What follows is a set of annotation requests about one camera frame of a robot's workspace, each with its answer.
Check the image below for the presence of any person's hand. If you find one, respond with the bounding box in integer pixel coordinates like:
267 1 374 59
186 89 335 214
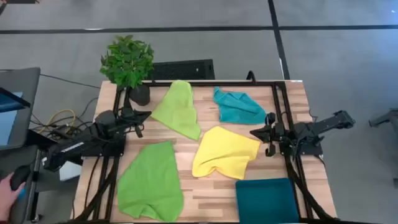
0 172 26 222

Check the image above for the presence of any green microfiber towel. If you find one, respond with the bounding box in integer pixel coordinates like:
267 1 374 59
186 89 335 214
117 141 185 223

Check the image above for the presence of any black metal table frame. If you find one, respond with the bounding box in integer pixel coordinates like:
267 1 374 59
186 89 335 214
73 80 340 224

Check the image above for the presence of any black perforated box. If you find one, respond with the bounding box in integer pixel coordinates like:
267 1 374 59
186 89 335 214
149 58 216 81

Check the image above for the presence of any black power strip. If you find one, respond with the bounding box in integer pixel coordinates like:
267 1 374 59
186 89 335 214
49 124 76 140

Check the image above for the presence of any teal microfiber towel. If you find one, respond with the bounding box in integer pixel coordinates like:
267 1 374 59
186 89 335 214
213 86 267 126

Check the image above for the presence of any white paper sheet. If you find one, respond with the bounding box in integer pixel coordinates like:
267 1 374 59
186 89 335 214
58 161 83 182

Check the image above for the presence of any yellow cable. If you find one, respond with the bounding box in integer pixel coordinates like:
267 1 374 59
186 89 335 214
39 108 76 134

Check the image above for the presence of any yellow microfiber towel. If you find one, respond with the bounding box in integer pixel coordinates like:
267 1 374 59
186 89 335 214
192 125 261 180

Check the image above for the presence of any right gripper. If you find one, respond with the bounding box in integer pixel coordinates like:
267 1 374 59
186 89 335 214
250 112 280 157

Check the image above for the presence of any black computer mouse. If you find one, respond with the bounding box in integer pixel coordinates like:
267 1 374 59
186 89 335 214
9 164 32 191

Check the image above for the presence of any teal plastic tray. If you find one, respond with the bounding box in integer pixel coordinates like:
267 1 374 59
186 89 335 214
235 177 300 224

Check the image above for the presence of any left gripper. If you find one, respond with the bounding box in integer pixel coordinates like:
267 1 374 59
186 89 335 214
119 107 152 138

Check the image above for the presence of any black desk support bar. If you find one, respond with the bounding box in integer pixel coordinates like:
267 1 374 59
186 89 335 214
26 129 60 152

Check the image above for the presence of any potted green plant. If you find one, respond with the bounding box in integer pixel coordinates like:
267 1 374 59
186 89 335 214
99 34 155 106

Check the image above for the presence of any dark grey desk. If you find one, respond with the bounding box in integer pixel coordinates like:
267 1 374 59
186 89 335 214
0 144 41 224

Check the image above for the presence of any thin black floor cable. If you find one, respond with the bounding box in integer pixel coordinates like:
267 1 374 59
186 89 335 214
39 73 101 90

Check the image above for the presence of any lime microfiber towel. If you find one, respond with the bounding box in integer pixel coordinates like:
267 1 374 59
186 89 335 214
150 80 201 141

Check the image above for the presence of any grey monitor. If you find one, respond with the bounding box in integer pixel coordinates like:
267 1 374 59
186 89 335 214
0 67 42 152

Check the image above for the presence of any black floor stand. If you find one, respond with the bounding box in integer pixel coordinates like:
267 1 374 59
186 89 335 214
369 108 398 128

